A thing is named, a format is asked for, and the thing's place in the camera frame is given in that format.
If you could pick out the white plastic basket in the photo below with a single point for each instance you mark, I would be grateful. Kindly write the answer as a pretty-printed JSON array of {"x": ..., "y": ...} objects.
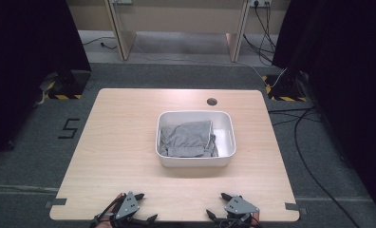
[{"x": 194, "y": 161}]

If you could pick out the black curtain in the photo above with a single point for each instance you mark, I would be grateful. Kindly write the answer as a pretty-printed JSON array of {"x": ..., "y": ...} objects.
[
  {"x": 350, "y": 79},
  {"x": 28, "y": 63}
]

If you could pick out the black stand base striped tape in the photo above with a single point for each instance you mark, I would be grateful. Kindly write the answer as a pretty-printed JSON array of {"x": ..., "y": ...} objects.
[
  {"x": 287, "y": 87},
  {"x": 69, "y": 84}
]

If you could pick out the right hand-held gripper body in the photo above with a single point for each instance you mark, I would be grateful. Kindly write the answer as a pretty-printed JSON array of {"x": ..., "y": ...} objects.
[{"x": 240, "y": 207}]

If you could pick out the grey tape strip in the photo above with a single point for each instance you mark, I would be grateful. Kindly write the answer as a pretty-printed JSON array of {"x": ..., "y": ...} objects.
[
  {"x": 58, "y": 202},
  {"x": 293, "y": 207}
]

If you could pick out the grey shorts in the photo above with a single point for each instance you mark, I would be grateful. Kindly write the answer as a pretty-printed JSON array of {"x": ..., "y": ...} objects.
[{"x": 189, "y": 136}]

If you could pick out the light wooden desk frame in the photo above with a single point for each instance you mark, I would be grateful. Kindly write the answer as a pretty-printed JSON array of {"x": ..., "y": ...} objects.
[{"x": 183, "y": 19}]

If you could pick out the white wall socket with plugs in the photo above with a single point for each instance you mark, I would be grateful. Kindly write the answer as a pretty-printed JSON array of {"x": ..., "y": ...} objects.
[{"x": 260, "y": 2}]

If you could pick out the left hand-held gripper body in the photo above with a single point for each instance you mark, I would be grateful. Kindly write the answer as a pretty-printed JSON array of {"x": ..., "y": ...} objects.
[{"x": 128, "y": 207}]

